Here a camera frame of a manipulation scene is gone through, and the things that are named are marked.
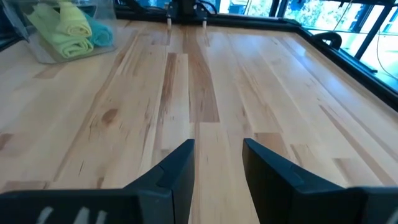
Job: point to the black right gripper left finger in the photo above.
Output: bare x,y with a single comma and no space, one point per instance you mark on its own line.
174,186

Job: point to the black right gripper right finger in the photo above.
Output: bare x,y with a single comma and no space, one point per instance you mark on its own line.
273,186

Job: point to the teal microfiber towel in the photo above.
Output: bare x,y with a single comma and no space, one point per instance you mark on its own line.
101,32

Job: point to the lime green microfiber towel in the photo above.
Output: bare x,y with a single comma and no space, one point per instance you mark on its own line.
73,21

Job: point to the clear plastic basket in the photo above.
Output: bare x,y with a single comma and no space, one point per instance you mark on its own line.
46,53

